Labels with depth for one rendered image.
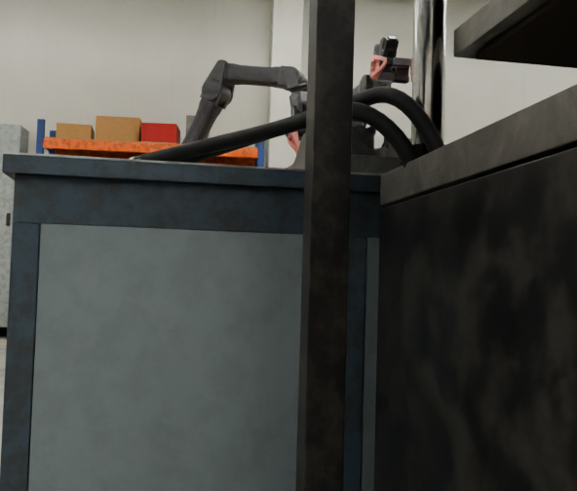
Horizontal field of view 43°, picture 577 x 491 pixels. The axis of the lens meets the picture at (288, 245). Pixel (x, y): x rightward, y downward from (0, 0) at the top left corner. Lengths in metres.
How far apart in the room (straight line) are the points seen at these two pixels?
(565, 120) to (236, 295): 0.81
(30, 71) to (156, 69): 1.22
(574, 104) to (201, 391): 0.91
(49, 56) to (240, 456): 6.65
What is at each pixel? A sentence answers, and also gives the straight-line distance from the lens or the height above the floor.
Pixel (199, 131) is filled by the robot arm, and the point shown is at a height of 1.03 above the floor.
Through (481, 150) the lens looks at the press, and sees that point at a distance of 1.00.
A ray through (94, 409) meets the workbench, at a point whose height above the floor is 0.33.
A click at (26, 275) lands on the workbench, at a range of 1.45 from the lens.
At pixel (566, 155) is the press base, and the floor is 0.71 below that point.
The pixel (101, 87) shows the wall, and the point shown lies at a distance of 7.68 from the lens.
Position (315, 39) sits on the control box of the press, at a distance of 1.15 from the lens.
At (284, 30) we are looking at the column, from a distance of 7.50.
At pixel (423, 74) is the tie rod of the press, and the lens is 1.39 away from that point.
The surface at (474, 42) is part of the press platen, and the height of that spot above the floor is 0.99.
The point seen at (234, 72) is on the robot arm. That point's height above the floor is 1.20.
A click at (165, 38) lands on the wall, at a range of 7.76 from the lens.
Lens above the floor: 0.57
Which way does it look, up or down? 3 degrees up
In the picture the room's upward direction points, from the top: 2 degrees clockwise
